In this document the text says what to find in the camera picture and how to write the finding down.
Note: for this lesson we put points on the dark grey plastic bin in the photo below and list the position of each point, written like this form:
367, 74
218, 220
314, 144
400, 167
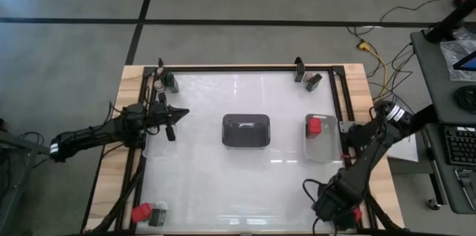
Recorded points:
245, 131

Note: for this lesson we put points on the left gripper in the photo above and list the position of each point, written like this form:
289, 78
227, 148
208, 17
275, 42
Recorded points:
161, 115

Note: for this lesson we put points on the grey metal hand tool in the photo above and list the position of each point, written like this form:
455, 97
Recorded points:
465, 180

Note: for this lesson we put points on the white paper sheet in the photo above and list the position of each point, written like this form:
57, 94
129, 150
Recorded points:
405, 150

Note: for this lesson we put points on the small black clamp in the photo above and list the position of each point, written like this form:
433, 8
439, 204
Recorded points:
160, 62

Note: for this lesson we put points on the white translucent plastic bin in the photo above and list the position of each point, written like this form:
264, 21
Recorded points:
327, 146

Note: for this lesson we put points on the glass spice jar cork lid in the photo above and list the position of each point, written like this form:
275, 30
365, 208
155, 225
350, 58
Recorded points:
159, 85
308, 77

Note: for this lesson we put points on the black computer keyboard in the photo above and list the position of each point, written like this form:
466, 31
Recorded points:
461, 146

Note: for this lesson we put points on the black aluminium table frame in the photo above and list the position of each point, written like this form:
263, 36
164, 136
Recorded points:
241, 68

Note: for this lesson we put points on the clear plastic bag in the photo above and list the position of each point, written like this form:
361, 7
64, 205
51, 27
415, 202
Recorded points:
451, 51

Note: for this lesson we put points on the monitor with blue screen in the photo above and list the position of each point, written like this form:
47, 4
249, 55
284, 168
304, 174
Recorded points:
469, 63

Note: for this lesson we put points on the clear glass spice jar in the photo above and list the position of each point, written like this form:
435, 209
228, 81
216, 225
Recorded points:
162, 205

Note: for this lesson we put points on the grey office desk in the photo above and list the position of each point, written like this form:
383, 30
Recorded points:
435, 79

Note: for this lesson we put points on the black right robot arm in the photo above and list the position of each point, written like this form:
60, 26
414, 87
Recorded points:
372, 150

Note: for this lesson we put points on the grey metal stand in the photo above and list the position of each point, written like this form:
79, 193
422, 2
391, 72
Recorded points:
22, 143

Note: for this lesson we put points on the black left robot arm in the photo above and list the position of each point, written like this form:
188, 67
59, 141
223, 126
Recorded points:
93, 133

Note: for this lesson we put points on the black diagonal desk bar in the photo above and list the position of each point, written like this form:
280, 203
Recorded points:
424, 117

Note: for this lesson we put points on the grey caster wheel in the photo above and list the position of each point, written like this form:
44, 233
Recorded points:
433, 203

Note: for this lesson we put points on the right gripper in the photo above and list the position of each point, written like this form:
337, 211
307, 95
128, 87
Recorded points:
334, 210

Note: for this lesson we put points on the red spice container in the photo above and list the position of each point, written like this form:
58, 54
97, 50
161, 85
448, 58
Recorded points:
314, 127
141, 213

